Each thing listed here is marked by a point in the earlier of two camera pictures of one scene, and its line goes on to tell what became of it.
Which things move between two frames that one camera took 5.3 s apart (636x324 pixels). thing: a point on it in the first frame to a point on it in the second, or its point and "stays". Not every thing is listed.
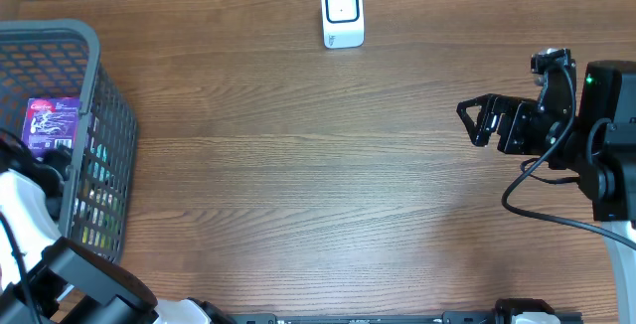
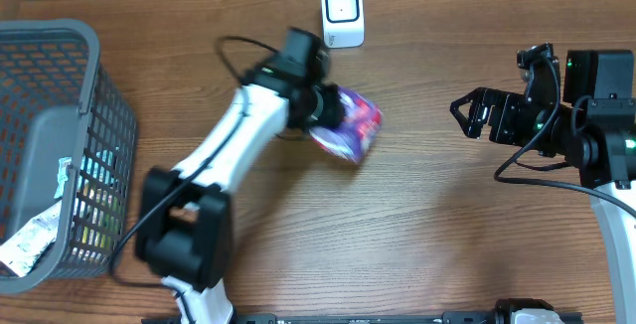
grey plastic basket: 62,59 stays
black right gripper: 514,110 stays
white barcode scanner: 342,5 stays
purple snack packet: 50,122 to 356,133
